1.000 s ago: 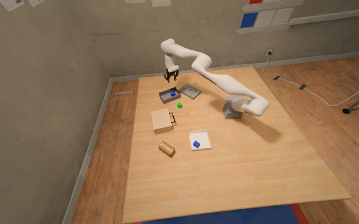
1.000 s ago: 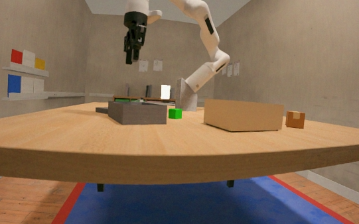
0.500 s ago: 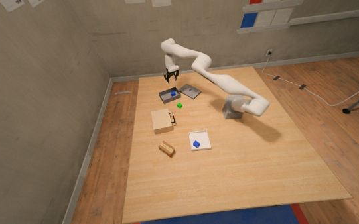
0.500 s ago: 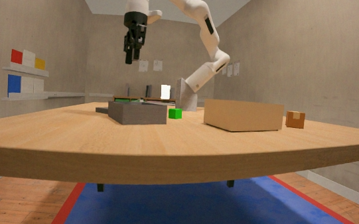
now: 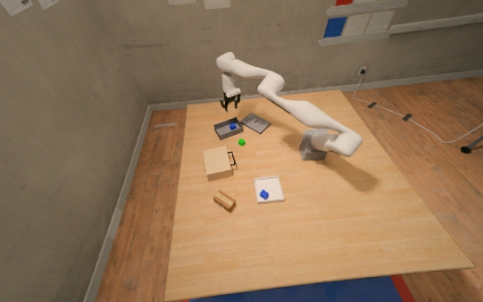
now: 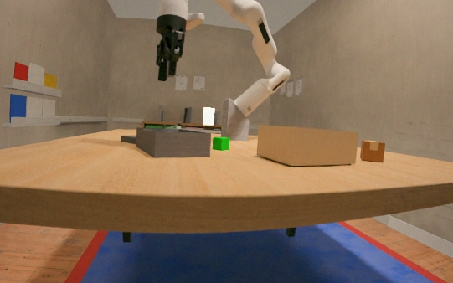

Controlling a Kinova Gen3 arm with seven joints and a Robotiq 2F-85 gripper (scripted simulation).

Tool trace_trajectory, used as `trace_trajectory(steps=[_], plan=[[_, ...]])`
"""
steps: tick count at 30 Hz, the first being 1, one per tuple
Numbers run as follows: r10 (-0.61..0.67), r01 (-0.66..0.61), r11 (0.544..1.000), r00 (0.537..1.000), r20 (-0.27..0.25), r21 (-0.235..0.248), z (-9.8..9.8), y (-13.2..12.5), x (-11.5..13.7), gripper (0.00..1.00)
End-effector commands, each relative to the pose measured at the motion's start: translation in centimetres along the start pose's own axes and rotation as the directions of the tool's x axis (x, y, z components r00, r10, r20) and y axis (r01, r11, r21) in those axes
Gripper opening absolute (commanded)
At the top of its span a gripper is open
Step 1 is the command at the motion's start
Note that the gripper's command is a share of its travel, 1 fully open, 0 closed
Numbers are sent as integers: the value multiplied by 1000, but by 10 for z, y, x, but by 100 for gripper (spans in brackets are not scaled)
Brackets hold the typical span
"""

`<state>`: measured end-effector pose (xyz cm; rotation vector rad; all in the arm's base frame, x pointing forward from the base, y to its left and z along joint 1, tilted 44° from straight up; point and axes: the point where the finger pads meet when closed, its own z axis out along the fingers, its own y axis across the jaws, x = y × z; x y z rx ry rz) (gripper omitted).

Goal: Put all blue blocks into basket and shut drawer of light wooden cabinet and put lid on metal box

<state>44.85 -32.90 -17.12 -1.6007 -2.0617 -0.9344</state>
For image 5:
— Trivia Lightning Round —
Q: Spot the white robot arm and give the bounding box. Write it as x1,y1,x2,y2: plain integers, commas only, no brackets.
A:
216,52,363,157

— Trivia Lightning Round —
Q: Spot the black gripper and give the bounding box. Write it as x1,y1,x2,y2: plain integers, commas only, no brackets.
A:
220,91,241,113

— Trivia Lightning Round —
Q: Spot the grey square panel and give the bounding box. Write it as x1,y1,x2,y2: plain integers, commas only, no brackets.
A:
240,113,271,134

